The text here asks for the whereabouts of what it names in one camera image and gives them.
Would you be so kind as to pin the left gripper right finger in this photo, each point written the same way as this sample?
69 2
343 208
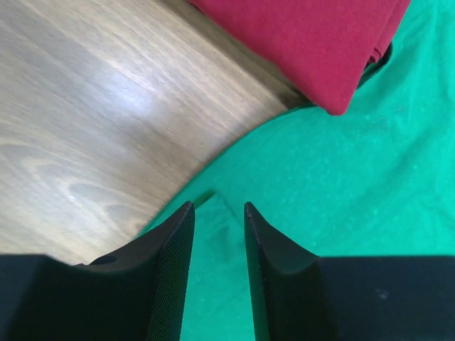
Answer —
297 295

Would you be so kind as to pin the folded red t-shirt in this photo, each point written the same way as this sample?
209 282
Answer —
322 47

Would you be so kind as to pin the green t-shirt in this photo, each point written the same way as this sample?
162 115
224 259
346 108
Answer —
377 180

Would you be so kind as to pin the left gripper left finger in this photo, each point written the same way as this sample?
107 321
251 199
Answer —
136 292

